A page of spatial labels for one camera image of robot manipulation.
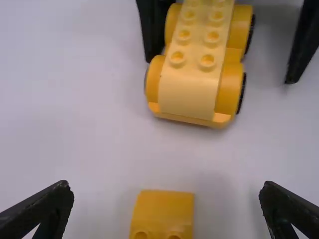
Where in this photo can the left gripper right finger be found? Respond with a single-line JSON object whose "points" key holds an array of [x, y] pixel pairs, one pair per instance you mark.
{"points": [[286, 209]]}

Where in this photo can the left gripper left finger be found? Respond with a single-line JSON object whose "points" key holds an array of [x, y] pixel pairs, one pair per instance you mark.
{"points": [[32, 214]]}

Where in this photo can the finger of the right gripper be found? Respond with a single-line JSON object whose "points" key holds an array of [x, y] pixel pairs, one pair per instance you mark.
{"points": [[152, 32], [302, 47]]}

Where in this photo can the yellow toy car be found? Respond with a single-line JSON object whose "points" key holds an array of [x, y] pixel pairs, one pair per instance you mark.
{"points": [[197, 74]]}

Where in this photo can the yellow toy brick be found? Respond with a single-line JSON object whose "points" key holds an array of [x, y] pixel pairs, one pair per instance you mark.
{"points": [[162, 211]]}

